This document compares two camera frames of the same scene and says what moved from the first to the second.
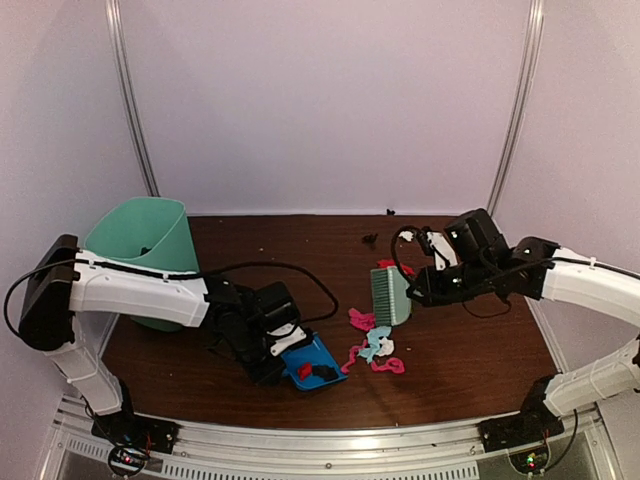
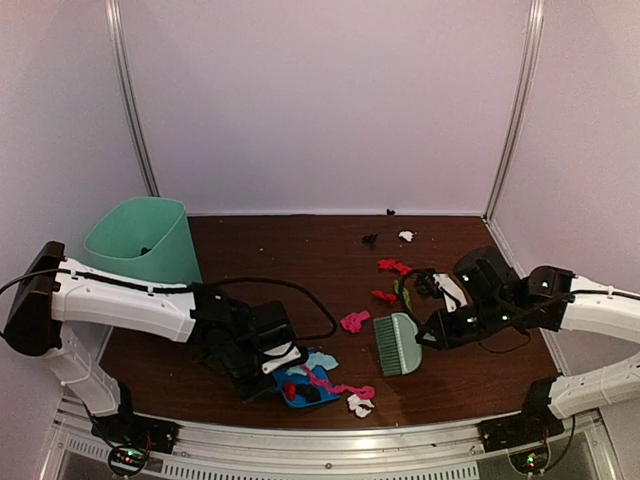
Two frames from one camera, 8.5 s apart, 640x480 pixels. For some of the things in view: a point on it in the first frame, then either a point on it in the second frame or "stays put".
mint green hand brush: x=391 y=302 to x=399 y=350
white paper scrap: x=386 y=347 to x=354 y=401
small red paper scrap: x=305 y=370 to x=290 y=390
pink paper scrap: x=394 y=364 to x=363 y=392
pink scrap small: x=353 y=352 to x=340 y=388
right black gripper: x=432 y=295 to x=446 y=338
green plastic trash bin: x=151 y=230 stays put
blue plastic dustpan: x=315 y=354 to x=310 y=389
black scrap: x=325 y=371 to x=309 y=391
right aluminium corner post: x=532 y=40 stays put
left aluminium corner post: x=116 y=25 stays put
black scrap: x=369 y=240 stays put
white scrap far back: x=407 y=235 stays put
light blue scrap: x=374 y=341 to x=314 y=360
